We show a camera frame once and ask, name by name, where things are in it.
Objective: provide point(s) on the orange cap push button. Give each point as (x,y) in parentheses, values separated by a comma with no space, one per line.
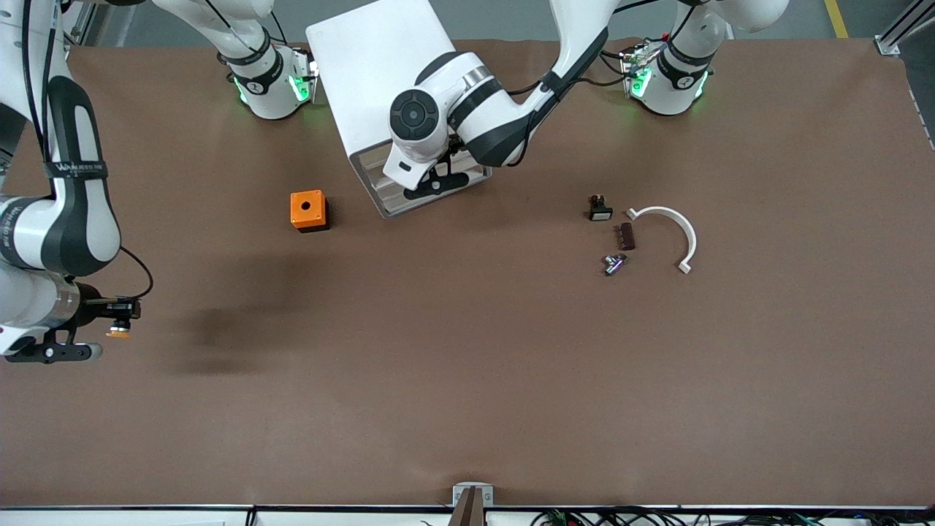
(118,332)

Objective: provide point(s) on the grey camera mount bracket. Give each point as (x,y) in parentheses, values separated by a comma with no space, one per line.
(462,497)

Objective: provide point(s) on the brown terminal block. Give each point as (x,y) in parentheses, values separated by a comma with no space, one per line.
(627,237)

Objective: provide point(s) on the base connector box green light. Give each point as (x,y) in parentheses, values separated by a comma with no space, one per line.
(635,73)
(303,88)

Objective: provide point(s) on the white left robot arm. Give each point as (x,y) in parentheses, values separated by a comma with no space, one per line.
(482,109)

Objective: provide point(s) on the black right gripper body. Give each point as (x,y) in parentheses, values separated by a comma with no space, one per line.
(93,304)

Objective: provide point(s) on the black switch with white face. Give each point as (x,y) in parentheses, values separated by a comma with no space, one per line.
(600,212)

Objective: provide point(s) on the white curved plastic bracket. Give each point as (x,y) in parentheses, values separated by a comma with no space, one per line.
(692,241)

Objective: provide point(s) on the orange box with hole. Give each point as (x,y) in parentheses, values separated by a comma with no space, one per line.
(307,208)

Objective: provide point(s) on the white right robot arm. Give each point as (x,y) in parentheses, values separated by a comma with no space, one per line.
(73,219)

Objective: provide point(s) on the small purple metal connector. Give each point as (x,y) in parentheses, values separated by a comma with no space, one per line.
(613,265)

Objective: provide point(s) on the aluminium frame profile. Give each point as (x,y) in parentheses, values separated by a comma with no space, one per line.
(895,36)
(77,29)

